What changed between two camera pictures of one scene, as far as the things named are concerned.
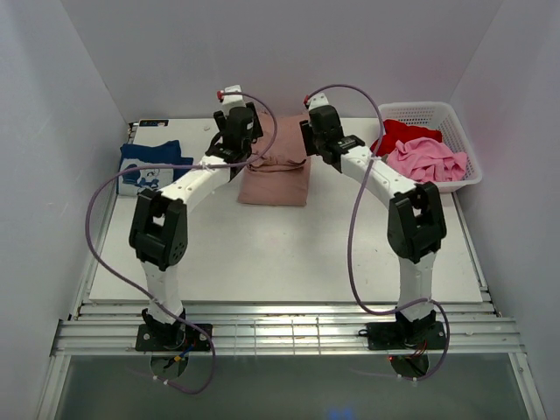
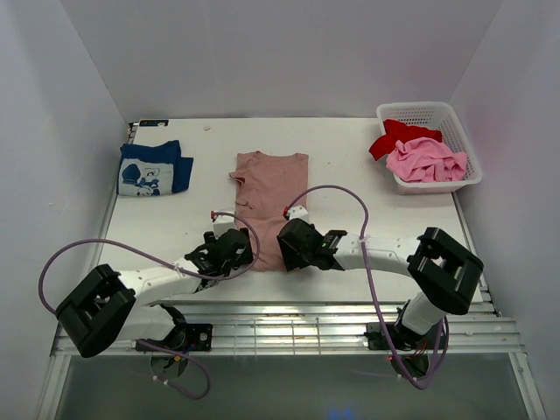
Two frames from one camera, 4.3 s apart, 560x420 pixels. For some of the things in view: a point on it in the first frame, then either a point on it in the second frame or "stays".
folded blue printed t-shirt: (149, 178) stays
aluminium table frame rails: (475, 327) stays
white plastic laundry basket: (437, 115) stays
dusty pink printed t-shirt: (281, 177) -> (274, 184)
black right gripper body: (311, 142) -> (293, 259)
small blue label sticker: (154, 123) stays
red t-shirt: (394, 131) stays
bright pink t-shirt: (426, 160) stays
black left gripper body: (257, 132) -> (246, 256)
